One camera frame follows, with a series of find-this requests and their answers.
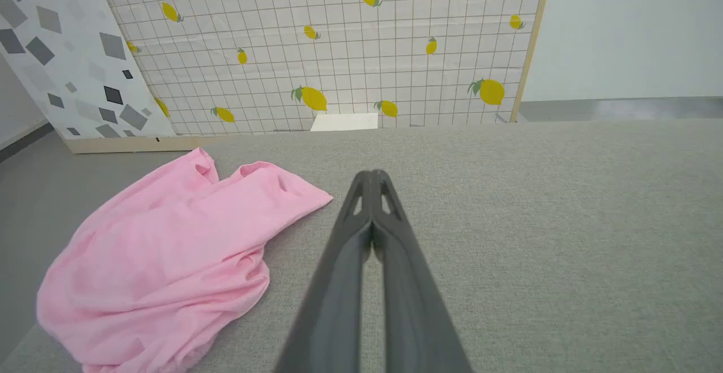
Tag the grey fabric sofa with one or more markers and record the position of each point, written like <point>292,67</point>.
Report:
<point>536,231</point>

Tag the pink garment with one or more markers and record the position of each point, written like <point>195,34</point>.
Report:
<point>164,260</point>

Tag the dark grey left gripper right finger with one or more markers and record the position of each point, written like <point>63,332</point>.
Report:
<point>415,305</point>

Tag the grey terrazzo pattern panel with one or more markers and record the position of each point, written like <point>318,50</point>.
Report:
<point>62,51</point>

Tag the light wooden base board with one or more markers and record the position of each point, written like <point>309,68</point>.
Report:
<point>130,144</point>

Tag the lemon print grid panel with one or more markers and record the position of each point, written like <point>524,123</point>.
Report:
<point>350,56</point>

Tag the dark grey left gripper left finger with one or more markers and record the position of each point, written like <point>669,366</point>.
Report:
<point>333,294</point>

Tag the white rectangular block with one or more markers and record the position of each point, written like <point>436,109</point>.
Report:
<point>344,122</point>

